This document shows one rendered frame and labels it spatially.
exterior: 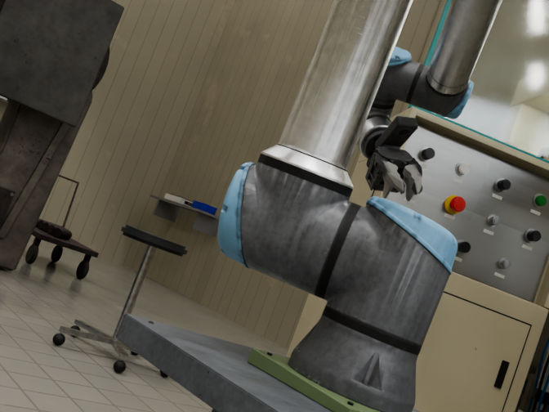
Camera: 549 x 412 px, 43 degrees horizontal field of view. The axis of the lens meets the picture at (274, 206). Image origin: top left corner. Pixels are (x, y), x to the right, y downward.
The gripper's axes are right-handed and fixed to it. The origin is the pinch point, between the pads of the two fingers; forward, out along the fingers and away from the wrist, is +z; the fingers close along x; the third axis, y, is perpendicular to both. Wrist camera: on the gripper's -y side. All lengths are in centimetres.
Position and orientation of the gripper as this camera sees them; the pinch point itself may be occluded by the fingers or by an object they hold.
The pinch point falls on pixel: (408, 185)
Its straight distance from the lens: 135.6
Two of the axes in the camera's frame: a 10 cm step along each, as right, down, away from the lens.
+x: -9.7, -1.1, -2.2
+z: 1.2, 5.6, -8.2
